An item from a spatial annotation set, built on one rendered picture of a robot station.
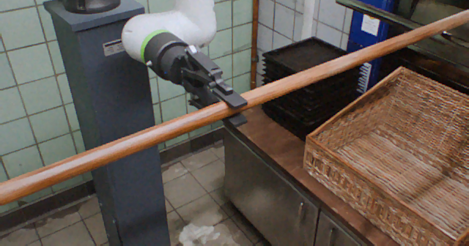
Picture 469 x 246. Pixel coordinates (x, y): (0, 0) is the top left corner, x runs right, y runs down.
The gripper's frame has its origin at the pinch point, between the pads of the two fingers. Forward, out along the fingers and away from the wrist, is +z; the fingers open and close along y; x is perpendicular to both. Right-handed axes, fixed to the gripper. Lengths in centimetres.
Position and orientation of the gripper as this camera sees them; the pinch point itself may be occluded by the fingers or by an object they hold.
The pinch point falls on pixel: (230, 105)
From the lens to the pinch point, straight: 76.4
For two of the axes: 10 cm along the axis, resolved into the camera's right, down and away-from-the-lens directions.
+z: 5.7, 4.7, -6.7
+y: 0.0, 8.2, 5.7
